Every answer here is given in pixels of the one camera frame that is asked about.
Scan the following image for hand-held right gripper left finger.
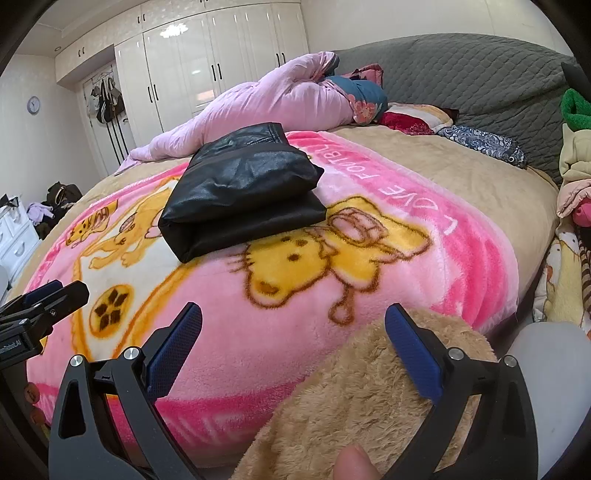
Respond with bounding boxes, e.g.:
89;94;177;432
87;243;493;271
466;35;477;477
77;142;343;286
48;302;204;480

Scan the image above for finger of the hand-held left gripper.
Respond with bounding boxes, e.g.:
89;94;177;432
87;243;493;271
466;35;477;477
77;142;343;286
9;281;90;333
0;279;64;315

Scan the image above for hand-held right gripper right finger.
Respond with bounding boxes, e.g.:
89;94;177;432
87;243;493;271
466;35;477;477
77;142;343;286
385;302;539;480

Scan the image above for black leather jacket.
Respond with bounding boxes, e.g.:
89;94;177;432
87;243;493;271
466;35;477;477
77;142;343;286
158;122;328;265

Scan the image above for dark clothes pile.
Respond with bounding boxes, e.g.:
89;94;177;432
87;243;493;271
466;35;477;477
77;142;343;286
36;203;70;241

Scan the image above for person's right hand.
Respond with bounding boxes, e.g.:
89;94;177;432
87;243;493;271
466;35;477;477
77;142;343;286
333;444;382;480

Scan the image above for white drawer cabinet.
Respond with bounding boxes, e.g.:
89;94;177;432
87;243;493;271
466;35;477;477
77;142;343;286
0;196;42;278

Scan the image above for lavender cloth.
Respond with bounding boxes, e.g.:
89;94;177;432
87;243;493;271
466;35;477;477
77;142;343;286
27;202;57;227

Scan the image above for tan fleece garment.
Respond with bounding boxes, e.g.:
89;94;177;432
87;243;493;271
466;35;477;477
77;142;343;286
231;307;499;480

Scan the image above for brown handbag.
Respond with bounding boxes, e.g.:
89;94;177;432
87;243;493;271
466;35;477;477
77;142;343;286
46;181;83;208

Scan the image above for pink printed blanket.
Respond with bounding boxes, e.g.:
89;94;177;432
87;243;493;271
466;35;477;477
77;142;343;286
25;130;520;455

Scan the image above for person's grey trouser leg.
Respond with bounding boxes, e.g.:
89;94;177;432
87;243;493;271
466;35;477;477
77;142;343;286
505;320;591;480

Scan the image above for white door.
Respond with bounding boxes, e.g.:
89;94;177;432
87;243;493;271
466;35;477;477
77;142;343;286
81;65;139;178

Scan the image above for beige bed sheet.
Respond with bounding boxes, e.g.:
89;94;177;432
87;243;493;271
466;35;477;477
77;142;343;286
9;122;559;324

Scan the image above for brown striped cloth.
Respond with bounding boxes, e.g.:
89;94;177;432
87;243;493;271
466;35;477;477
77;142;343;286
576;228;591;296

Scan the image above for hanging bags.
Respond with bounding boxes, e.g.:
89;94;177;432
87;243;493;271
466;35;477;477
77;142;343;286
89;76;130;160

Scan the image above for blue patterned cloth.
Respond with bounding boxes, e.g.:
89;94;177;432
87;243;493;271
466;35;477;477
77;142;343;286
438;124;528;169

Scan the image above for red patterned pillow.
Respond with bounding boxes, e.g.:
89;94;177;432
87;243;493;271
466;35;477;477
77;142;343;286
379;102;458;137

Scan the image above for white wardrobe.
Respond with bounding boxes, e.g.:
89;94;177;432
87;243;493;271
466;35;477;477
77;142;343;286
55;0;310;139

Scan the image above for teal floral quilt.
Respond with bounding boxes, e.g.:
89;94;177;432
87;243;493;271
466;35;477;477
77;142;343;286
323;65;389;126

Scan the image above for pink quilt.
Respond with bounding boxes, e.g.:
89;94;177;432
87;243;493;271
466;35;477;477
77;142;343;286
115;52;356;174

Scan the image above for grey quilted headboard cover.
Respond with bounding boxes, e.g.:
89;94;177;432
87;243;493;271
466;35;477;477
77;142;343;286
330;33;583;185

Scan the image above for green cloth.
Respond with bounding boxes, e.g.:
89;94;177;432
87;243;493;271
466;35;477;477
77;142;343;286
560;88;591;131

